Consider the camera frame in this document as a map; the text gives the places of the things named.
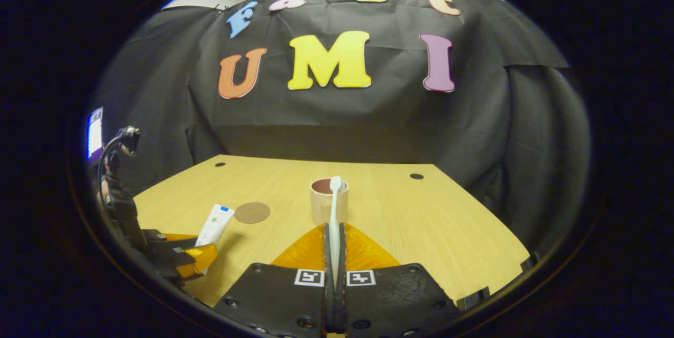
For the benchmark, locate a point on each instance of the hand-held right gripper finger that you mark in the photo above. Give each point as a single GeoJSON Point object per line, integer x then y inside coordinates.
{"type": "Point", "coordinates": [341, 311]}
{"type": "Point", "coordinates": [329, 311]}

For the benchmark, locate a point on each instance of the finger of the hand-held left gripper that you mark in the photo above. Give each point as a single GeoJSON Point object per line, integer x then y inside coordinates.
{"type": "Point", "coordinates": [155, 235]}
{"type": "Point", "coordinates": [168, 256]}

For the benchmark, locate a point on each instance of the white toothpaste tube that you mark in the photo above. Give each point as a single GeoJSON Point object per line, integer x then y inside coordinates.
{"type": "Point", "coordinates": [215, 225]}

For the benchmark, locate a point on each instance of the white toothbrush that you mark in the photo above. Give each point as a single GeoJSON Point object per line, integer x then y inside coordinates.
{"type": "Point", "coordinates": [335, 222]}

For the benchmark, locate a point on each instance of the round brown coaster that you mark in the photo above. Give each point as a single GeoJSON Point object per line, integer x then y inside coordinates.
{"type": "Point", "coordinates": [252, 212]}

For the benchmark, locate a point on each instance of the beige cup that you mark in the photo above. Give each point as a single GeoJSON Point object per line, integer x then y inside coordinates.
{"type": "Point", "coordinates": [320, 206]}

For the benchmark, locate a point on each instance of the computer monitor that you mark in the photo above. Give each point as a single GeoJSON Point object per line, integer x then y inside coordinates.
{"type": "Point", "coordinates": [95, 132]}

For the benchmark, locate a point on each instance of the black backdrop cloth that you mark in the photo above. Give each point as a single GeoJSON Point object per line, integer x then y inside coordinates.
{"type": "Point", "coordinates": [368, 127]}

